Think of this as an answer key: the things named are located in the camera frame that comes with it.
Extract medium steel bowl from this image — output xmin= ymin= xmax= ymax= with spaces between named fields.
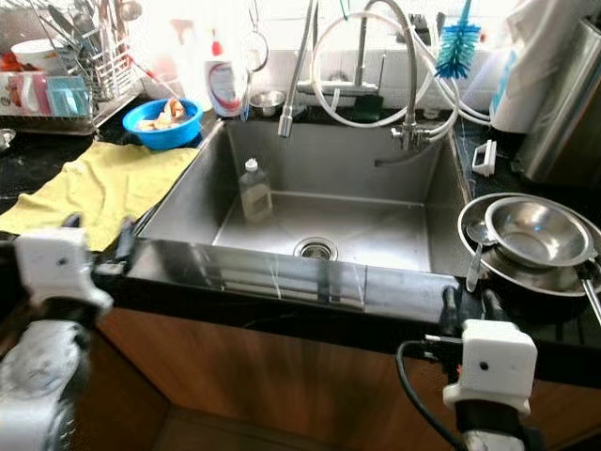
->
xmin=484 ymin=196 xmax=594 ymax=270

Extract steel spoon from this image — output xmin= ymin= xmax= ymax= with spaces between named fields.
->
xmin=465 ymin=220 xmax=496 ymax=293
xmin=578 ymin=263 xmax=601 ymax=328

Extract brown wooden kitchen cabinet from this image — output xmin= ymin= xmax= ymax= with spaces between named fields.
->
xmin=56 ymin=305 xmax=601 ymax=451

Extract yellow cloth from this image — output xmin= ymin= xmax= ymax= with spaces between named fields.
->
xmin=0 ymin=141 xmax=200 ymax=253

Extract large steel basin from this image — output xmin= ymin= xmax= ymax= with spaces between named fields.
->
xmin=457 ymin=191 xmax=601 ymax=297

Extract blue plastic bowl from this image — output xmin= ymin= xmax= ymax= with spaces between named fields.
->
xmin=122 ymin=98 xmax=204 ymax=151

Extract teal plastic cup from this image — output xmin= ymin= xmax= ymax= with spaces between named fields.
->
xmin=47 ymin=75 xmax=92 ymax=117

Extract pale food peels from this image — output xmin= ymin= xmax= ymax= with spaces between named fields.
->
xmin=136 ymin=98 xmax=189 ymax=132

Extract clear plastic bottle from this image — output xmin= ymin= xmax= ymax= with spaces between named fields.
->
xmin=239 ymin=158 xmax=273 ymax=224

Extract pink mug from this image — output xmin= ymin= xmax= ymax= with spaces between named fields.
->
xmin=14 ymin=73 xmax=50 ymax=116

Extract white plastic holder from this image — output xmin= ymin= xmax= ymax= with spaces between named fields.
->
xmin=472 ymin=139 xmax=498 ymax=178

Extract white printed mug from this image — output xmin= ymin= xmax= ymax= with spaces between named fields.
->
xmin=0 ymin=73 xmax=18 ymax=116

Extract steel sink drain strainer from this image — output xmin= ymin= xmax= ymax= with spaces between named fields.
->
xmin=293 ymin=237 xmax=337 ymax=261

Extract white bowl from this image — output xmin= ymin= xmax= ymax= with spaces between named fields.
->
xmin=36 ymin=38 xmax=81 ymax=74

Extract stainless steel sink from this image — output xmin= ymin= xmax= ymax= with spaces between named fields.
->
xmin=136 ymin=117 xmax=494 ymax=275

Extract white red pump soap bottle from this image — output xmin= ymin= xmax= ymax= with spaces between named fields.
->
xmin=204 ymin=28 xmax=250 ymax=118

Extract small steel bowl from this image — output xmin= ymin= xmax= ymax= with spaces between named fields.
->
xmin=249 ymin=89 xmax=287 ymax=117

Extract tall steel canister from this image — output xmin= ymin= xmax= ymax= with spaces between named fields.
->
xmin=515 ymin=19 xmax=601 ymax=189

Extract white water purifier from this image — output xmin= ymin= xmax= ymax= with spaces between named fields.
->
xmin=488 ymin=0 xmax=578 ymax=134

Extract dark green sponge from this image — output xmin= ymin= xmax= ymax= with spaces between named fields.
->
xmin=352 ymin=91 xmax=384 ymax=121

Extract steel gooseneck faucet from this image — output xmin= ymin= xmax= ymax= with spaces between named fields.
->
xmin=366 ymin=0 xmax=452 ymax=167

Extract steel ladle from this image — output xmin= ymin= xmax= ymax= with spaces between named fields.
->
xmin=117 ymin=0 xmax=144 ymax=22

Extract steel mesh strainer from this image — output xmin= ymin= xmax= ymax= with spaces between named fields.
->
xmin=244 ymin=5 xmax=270 ymax=73

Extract blue bottle brush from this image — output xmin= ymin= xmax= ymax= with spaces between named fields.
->
xmin=435 ymin=0 xmax=483 ymax=79

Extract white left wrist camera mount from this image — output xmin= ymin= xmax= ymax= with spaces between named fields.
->
xmin=14 ymin=228 xmax=114 ymax=319

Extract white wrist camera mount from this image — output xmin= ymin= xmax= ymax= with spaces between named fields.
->
xmin=443 ymin=319 xmax=538 ymax=419
xmin=14 ymin=228 xmax=114 ymax=319

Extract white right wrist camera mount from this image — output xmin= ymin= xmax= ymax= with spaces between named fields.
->
xmin=443 ymin=319 xmax=538 ymax=419

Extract steel wire dish rack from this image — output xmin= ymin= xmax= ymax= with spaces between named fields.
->
xmin=0 ymin=0 xmax=142 ymax=137

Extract wire cutlery basket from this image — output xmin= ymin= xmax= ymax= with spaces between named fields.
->
xmin=85 ymin=38 xmax=137 ymax=102

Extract white flexible hose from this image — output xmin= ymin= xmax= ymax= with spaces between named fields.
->
xmin=423 ymin=33 xmax=494 ymax=125
xmin=308 ymin=9 xmax=461 ymax=128

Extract steel spring hose faucet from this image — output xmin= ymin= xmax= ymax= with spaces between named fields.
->
xmin=277 ymin=0 xmax=320 ymax=139

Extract steel wall tap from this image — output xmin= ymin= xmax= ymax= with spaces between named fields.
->
xmin=308 ymin=19 xmax=381 ymax=95

